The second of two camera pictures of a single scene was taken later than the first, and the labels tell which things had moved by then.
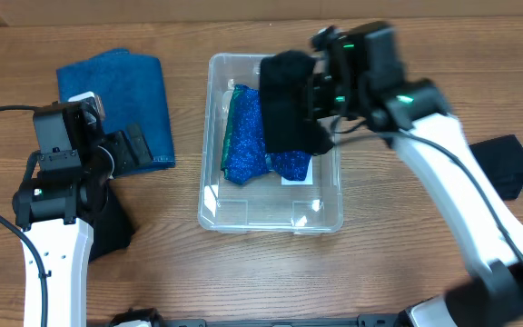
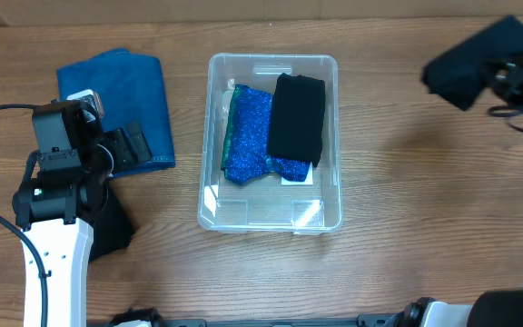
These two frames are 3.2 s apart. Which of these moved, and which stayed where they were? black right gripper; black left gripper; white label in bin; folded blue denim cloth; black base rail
Moved: black right gripper
Stayed: black left gripper; black base rail; folded blue denim cloth; white label in bin
